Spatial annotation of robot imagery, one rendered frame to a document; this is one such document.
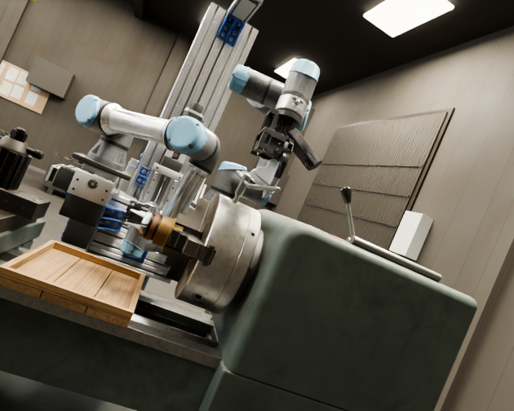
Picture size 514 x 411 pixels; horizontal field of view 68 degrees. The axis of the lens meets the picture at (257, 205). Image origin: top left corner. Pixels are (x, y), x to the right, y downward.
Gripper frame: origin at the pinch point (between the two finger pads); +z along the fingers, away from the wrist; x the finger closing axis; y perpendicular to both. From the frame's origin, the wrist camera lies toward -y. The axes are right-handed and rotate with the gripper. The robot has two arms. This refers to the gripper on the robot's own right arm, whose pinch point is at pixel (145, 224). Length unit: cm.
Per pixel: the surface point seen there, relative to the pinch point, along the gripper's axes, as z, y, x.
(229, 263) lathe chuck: 12.0, -22.8, 0.5
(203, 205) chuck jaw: -8.0, -12.7, 10.4
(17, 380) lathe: -8, 15, -54
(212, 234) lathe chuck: 11.0, -16.1, 5.5
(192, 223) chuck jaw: -4.5, -11.6, 4.9
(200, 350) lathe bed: 12.2, -24.6, -21.8
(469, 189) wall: -284, -305, 137
